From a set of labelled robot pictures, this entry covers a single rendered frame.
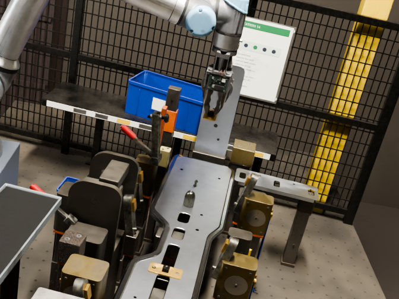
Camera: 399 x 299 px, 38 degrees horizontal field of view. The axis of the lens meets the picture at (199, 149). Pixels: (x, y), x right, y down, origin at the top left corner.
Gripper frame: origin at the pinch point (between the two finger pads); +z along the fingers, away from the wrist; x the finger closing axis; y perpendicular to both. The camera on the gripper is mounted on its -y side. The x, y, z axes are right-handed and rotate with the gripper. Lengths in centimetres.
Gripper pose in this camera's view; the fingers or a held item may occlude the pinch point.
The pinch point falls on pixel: (211, 110)
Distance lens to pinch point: 174.1
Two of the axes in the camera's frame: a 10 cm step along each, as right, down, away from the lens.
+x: 9.7, 2.4, -0.5
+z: -1.9, 8.8, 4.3
